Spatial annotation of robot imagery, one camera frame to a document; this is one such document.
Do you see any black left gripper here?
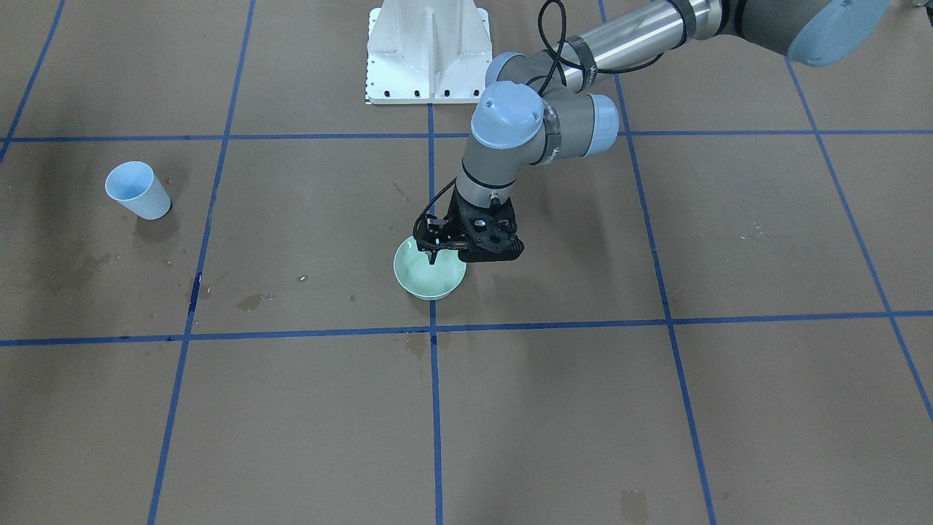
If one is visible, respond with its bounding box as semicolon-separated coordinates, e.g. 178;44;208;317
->
417;186;524;265

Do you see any pale green ceramic bowl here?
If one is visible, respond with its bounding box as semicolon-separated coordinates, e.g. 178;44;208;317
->
393;236;467;301

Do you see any light blue plastic cup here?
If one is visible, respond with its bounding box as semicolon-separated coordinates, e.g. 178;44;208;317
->
104;162;172;220

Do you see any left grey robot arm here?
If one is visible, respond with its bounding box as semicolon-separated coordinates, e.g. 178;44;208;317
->
411;1;889;265

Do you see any white metal base plate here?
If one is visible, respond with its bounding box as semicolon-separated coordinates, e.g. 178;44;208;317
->
364;1;493;104

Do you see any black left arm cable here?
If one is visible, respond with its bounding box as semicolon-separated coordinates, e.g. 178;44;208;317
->
413;0;664;252

